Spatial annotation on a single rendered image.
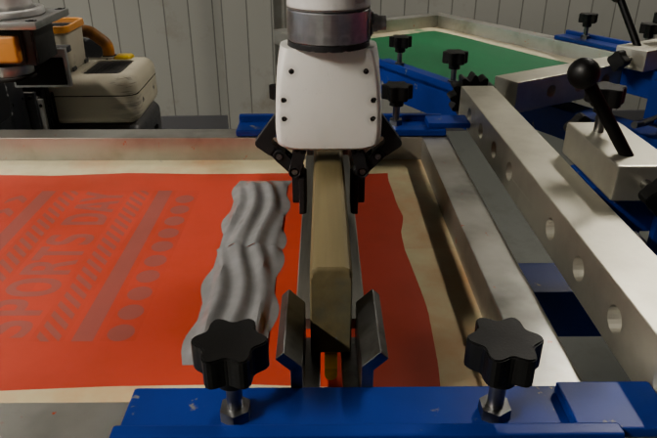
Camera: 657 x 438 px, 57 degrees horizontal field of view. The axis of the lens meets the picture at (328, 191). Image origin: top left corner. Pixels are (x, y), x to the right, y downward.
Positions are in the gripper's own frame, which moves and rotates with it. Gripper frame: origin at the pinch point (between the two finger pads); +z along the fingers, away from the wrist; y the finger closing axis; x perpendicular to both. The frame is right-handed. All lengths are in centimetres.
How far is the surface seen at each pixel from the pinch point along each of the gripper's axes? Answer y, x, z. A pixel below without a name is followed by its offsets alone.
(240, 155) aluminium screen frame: 12.4, -25.5, 6.2
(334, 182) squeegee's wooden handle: -0.5, 5.8, -3.6
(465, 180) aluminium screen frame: -16.6, -10.2, 3.3
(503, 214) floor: -83, -192, 102
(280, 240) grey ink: 5.3, -1.8, 6.7
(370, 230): -4.8, -4.2, 6.8
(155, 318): 15.5, 11.8, 6.9
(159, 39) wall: 97, -304, 43
